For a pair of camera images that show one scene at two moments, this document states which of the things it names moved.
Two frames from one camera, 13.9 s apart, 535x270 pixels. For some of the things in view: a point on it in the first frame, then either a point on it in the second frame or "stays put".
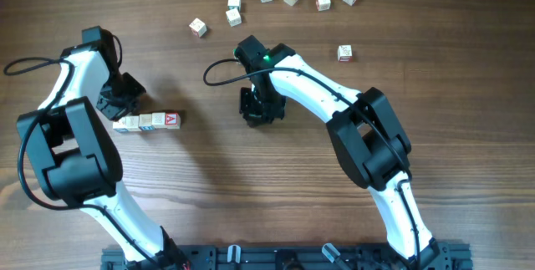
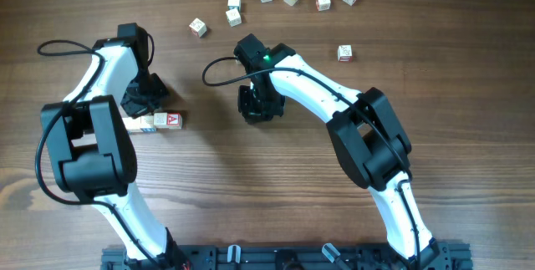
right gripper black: (251, 114) stays put
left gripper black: (116, 113) → (135, 109)
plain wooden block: (145, 122) stays put
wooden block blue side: (158, 120) stays put
